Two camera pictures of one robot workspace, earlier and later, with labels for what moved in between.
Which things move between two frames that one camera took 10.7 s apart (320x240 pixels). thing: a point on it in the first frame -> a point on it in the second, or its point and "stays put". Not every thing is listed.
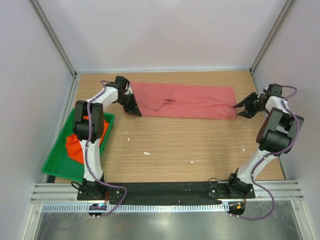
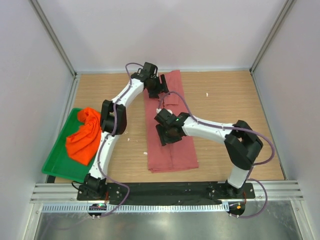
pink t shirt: [185, 101] -> [180, 155]
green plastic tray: [58, 163] stays put
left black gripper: [133, 109] -> [162, 87]
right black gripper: [247, 101] -> [164, 138]
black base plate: [166, 193] stays put
